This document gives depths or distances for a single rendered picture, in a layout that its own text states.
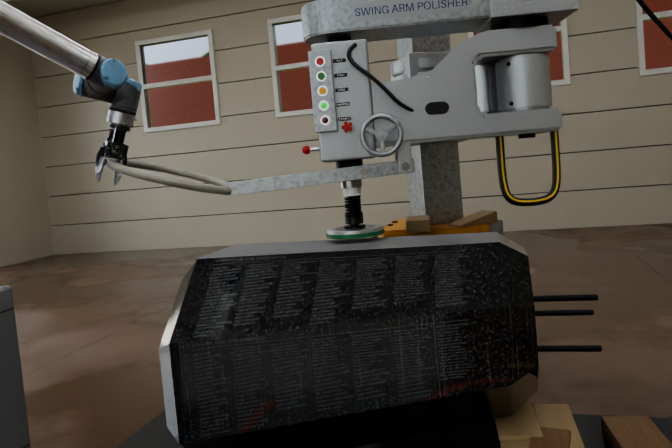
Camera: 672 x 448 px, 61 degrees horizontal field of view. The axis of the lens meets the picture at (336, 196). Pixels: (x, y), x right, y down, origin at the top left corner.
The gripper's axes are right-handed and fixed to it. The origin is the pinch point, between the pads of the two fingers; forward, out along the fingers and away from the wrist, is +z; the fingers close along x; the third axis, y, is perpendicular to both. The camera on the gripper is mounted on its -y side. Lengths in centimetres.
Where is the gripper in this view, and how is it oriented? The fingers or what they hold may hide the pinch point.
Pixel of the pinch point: (107, 179)
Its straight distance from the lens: 219.9
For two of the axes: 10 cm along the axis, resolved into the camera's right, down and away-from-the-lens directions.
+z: -2.3, 9.7, 0.5
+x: 8.4, 1.7, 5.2
